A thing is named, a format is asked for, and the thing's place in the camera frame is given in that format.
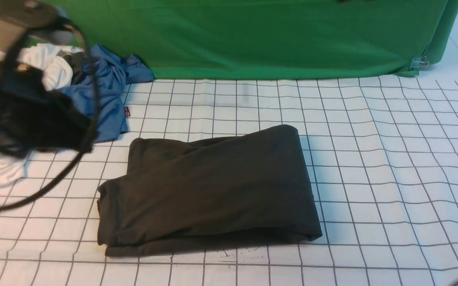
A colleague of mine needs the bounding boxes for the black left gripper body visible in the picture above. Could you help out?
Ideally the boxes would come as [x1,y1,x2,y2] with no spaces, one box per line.
[0,68,94,158]

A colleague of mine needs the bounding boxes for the dark gray long-sleeve shirt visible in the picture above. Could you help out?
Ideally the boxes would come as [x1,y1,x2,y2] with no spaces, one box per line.
[97,125,323,257]

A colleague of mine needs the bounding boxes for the white crumpled shirt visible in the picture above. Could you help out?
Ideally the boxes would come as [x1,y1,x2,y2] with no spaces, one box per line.
[0,43,84,187]

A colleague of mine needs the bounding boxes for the blue shirt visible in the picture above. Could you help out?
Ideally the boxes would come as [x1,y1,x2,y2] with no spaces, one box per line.
[59,44,155,143]

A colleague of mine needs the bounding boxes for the green backdrop cloth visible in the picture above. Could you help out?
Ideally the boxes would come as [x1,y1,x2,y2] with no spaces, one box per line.
[46,0,458,80]

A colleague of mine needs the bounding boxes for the white grid tablecloth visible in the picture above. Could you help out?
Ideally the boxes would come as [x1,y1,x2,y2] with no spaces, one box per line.
[0,76,458,286]

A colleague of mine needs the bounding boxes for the metal binder clip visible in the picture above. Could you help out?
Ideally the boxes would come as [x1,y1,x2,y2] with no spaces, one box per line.
[409,56,430,71]

